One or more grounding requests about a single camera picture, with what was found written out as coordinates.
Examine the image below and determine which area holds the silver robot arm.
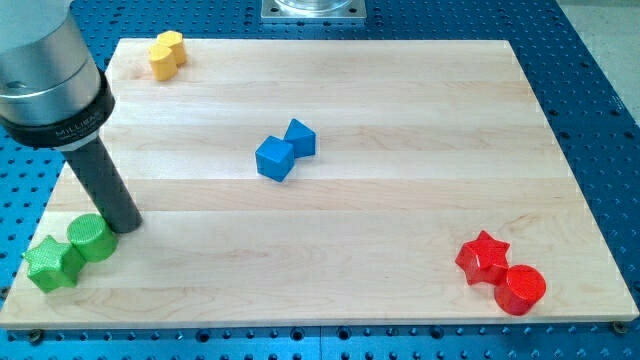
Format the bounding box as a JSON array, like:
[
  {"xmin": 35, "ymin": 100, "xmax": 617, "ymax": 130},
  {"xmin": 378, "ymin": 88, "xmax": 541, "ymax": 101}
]
[{"xmin": 1, "ymin": 0, "xmax": 115, "ymax": 151}]

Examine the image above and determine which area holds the light wooden board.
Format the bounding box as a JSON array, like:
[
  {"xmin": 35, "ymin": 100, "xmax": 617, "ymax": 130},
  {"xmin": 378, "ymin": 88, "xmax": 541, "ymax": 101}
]
[{"xmin": 1, "ymin": 38, "xmax": 638, "ymax": 329}]

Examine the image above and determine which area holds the left board clamp screw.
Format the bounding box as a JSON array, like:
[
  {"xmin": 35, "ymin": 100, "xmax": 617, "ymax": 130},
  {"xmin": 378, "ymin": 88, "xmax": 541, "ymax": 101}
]
[{"xmin": 26, "ymin": 329, "xmax": 44, "ymax": 345}]

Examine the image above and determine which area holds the board clamp screw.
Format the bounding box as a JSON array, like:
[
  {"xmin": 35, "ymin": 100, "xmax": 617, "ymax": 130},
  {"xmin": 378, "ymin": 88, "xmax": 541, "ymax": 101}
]
[
  {"xmin": 611, "ymin": 321, "xmax": 628, "ymax": 335},
  {"xmin": 26, "ymin": 329, "xmax": 44, "ymax": 345}
]

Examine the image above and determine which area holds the right board clamp screw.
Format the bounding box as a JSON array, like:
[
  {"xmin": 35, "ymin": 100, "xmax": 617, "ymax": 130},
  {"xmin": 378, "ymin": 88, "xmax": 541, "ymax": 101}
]
[{"xmin": 611, "ymin": 321, "xmax": 628, "ymax": 335}]

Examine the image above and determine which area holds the blue triangle block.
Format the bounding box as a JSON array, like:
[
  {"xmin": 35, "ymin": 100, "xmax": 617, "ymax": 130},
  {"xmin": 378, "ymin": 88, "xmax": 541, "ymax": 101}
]
[{"xmin": 284, "ymin": 119, "xmax": 316, "ymax": 158}]

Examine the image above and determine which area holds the blue cube block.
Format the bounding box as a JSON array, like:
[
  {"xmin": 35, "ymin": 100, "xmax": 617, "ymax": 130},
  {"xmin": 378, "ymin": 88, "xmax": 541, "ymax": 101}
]
[{"xmin": 255, "ymin": 136, "xmax": 295, "ymax": 182}]

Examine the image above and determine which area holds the red star block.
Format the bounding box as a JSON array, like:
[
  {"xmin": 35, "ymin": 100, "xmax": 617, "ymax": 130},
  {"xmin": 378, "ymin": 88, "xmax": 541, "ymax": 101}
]
[{"xmin": 455, "ymin": 230, "xmax": 510, "ymax": 286}]

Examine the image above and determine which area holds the yellow heart block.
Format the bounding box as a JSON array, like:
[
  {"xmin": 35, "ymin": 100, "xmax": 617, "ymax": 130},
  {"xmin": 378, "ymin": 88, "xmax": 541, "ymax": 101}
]
[{"xmin": 148, "ymin": 44, "xmax": 178, "ymax": 81}]

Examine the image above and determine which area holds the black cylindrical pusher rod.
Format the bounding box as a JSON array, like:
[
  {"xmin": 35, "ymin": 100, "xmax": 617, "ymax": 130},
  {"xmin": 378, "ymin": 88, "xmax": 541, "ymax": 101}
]
[{"xmin": 62, "ymin": 137, "xmax": 142, "ymax": 233}]

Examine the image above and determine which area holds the red cylinder block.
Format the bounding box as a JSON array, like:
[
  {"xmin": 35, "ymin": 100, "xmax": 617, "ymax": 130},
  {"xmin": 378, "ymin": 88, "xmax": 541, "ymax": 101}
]
[{"xmin": 494, "ymin": 264, "xmax": 546, "ymax": 316}]

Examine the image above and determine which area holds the green cylinder block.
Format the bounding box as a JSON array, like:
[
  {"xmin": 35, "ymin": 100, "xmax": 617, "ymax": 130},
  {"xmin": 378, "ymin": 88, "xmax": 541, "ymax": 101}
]
[{"xmin": 66, "ymin": 214, "xmax": 118, "ymax": 262}]

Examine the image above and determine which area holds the green star block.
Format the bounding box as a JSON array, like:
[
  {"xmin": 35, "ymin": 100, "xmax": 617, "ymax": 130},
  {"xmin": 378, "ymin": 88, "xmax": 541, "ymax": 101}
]
[{"xmin": 23, "ymin": 235, "xmax": 86, "ymax": 293}]

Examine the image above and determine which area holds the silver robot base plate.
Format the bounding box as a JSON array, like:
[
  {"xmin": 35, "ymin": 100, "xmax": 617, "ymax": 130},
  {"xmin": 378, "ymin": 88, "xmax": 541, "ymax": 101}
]
[{"xmin": 261, "ymin": 0, "xmax": 367, "ymax": 21}]

